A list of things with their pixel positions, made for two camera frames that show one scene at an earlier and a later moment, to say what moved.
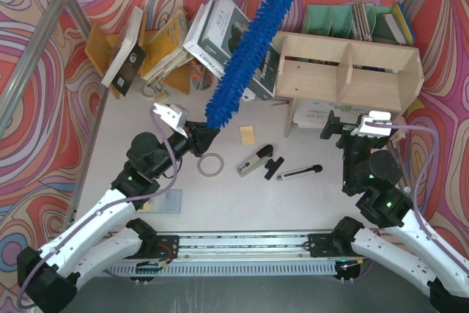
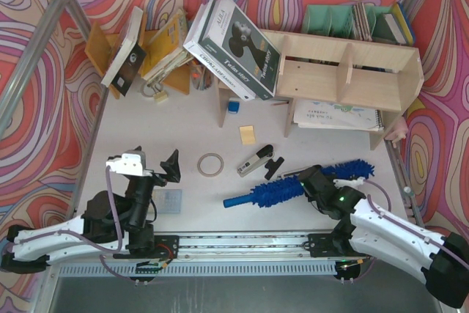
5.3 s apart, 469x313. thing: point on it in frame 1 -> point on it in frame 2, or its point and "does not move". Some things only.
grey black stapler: x=261 y=156 does not move
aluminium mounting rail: x=247 y=246 does not move
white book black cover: x=129 y=59 does not move
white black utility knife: x=299 y=172 does not move
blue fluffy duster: x=252 y=42 -> x=286 y=191
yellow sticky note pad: x=248 y=136 does not move
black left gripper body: x=196 y=138 -> x=154 y=176
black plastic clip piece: x=272 y=166 does not move
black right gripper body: x=346 y=130 -> x=309 y=179
